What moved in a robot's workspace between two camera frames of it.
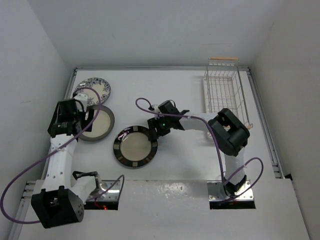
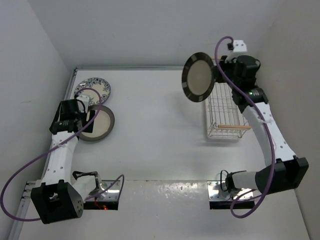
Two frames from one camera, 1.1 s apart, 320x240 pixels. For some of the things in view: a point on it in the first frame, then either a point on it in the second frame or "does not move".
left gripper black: (84, 122) does not move
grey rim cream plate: (103, 125) does not move
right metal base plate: (216, 192) does not move
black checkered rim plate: (132, 147) to (198, 77)
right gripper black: (153, 123) to (225, 63)
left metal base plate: (109, 191) does not move
